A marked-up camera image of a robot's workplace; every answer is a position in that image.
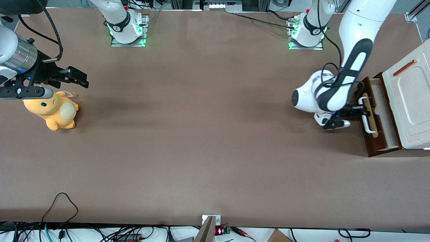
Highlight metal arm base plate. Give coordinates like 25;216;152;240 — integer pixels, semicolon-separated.
111;14;150;48
288;16;324;50

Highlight orange plush toy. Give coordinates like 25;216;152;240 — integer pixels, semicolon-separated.
23;91;80;132

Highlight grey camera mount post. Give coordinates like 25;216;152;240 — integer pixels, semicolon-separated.
193;216;216;242

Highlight black oval cable loop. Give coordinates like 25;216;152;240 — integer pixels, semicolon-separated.
338;228;371;239

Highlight black looped cable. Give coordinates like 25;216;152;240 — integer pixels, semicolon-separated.
41;192;79;224

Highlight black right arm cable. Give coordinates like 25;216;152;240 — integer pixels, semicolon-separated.
17;0;64;63

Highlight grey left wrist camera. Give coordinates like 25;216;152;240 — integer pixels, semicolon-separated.
322;119;351;131

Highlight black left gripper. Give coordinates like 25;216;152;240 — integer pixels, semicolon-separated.
336;105;369;121

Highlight aluminium frame profile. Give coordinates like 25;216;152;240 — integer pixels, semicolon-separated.
407;0;430;18

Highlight white drawer cabinet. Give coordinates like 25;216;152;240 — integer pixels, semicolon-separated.
382;38;430;150

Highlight brown cardboard box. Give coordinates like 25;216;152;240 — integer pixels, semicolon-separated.
267;228;293;242

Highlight black cable on table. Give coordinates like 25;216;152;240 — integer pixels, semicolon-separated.
231;9;297;30

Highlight white power strip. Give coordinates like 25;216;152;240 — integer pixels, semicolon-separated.
208;1;236;10

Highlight white drawer handle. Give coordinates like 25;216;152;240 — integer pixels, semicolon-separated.
358;96;377;134

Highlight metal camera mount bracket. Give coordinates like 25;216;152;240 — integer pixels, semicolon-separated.
202;214;222;226

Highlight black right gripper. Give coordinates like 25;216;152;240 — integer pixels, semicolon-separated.
13;50;90;89

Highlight red wires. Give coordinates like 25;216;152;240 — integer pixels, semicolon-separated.
231;227;257;242

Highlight copper brown bar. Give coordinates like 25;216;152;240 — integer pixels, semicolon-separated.
393;59;418;77

